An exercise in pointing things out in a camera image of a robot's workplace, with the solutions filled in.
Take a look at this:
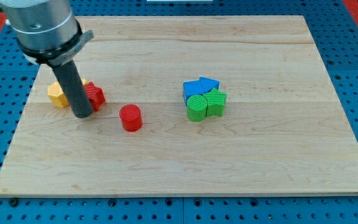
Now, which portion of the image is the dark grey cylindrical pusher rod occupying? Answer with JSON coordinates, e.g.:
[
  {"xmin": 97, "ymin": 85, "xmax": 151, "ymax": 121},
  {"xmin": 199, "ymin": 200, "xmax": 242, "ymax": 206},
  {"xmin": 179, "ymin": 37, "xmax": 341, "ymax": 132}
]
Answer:
[{"xmin": 52, "ymin": 60, "xmax": 93, "ymax": 118}]

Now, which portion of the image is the red star block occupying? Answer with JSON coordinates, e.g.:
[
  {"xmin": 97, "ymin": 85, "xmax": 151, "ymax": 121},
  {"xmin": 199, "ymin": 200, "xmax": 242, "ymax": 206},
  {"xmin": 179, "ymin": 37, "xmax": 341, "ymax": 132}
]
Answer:
[{"xmin": 84, "ymin": 82, "xmax": 106, "ymax": 111}]

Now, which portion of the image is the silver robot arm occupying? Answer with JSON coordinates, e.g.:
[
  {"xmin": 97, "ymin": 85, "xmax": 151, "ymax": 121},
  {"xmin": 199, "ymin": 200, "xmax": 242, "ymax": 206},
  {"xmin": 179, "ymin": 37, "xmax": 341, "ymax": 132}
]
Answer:
[{"xmin": 0, "ymin": 0, "xmax": 94, "ymax": 118}]

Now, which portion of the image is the green star block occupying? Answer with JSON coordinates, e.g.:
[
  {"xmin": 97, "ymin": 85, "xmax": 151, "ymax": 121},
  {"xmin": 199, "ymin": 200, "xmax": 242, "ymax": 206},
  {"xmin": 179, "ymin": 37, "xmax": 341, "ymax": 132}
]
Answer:
[{"xmin": 203, "ymin": 88, "xmax": 227, "ymax": 117}]

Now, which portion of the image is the yellow hexagon block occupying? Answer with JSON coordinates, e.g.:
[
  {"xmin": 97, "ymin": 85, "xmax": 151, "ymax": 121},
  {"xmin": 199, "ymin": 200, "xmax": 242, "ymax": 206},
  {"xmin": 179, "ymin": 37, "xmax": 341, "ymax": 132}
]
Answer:
[{"xmin": 47, "ymin": 81, "xmax": 70, "ymax": 108}]

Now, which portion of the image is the red cylinder block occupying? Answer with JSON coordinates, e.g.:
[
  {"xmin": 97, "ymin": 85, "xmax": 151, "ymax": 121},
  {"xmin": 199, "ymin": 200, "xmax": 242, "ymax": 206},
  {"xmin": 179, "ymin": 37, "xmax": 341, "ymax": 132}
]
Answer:
[{"xmin": 119, "ymin": 104, "xmax": 143, "ymax": 132}]

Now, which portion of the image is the blue cube block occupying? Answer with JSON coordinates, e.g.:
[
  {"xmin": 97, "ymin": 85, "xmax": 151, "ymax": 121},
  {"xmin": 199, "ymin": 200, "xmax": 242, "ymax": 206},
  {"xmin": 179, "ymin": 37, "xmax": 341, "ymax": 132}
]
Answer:
[{"xmin": 182, "ymin": 80, "xmax": 204, "ymax": 105}]

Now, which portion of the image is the wooden board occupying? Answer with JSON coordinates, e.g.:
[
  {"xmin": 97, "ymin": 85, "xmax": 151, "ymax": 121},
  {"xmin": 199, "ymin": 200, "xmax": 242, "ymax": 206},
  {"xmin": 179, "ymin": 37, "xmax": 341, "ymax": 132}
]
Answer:
[{"xmin": 0, "ymin": 16, "xmax": 358, "ymax": 198}]

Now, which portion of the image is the green cylinder block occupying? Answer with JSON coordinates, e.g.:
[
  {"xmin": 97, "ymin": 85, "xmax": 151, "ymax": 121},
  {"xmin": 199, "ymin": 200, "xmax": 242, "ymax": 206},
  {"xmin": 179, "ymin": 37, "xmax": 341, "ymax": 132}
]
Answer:
[{"xmin": 187, "ymin": 95, "xmax": 208, "ymax": 122}]

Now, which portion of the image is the blue triangle block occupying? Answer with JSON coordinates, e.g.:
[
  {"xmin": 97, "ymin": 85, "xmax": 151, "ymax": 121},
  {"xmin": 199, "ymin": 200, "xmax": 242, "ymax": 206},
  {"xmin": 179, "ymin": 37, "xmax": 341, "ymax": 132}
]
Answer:
[{"xmin": 199, "ymin": 77, "xmax": 220, "ymax": 93}]

